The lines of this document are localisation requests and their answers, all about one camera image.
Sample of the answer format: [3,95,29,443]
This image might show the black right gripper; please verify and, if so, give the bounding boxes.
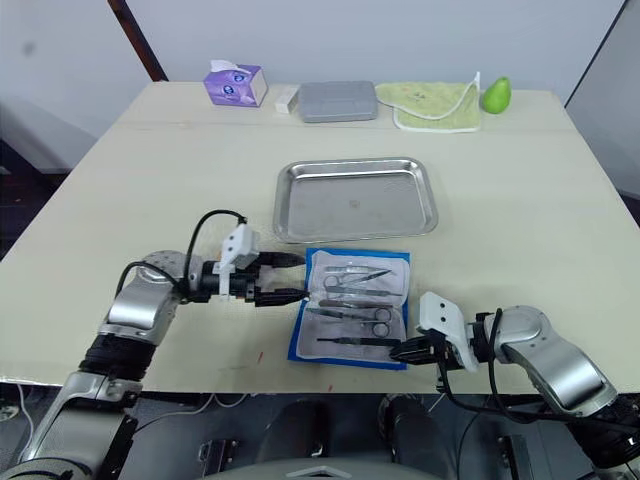
[389,332,471,372]

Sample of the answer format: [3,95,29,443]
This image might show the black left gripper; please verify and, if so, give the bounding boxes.
[232,252,312,309]

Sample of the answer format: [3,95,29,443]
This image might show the silver surgical scissors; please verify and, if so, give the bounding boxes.
[323,269,395,296]
[344,307,395,337]

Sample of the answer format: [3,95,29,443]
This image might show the rectangular metal tray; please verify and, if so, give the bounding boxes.
[272,157,440,245]

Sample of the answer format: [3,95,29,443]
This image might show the dark rounded shape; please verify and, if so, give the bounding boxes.
[379,393,454,480]

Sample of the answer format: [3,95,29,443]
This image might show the small white box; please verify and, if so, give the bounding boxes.
[274,84,301,115]

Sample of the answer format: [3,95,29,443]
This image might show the grey plastic case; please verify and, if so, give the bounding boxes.
[297,79,379,125]

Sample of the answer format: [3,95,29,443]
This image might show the purple tissue box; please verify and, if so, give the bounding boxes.
[202,59,270,107]

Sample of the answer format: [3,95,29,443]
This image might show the green towel with white trim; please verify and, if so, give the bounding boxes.
[374,71,484,134]

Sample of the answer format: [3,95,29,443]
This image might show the green pear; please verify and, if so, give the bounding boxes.
[481,75,513,115]

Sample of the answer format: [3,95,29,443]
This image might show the dark brown slanted pole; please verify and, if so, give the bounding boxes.
[107,0,170,83]

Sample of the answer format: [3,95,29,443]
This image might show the grey panel with dark edge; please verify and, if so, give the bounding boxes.
[564,0,640,201]

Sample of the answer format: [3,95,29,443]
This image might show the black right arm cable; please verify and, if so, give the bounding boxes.
[433,307,640,436]

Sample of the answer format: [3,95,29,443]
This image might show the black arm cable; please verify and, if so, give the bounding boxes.
[115,209,250,301]
[433,307,640,436]

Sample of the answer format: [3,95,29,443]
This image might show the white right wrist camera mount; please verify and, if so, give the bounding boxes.
[415,292,481,374]

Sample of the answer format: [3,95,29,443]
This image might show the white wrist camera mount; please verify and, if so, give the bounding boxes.
[415,292,481,374]
[212,223,261,301]

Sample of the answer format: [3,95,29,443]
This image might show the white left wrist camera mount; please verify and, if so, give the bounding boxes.
[212,223,261,301]

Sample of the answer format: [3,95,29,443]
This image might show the flat silver instrument handle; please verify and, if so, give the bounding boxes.
[318,298,381,308]

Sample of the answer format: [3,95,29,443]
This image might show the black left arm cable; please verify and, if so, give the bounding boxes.
[115,209,250,301]

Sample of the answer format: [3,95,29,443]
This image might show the thin white cable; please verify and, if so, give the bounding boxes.
[14,382,40,451]
[142,392,251,417]

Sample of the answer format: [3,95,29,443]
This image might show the black metal bracket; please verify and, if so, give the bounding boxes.
[197,438,241,476]
[497,433,534,480]

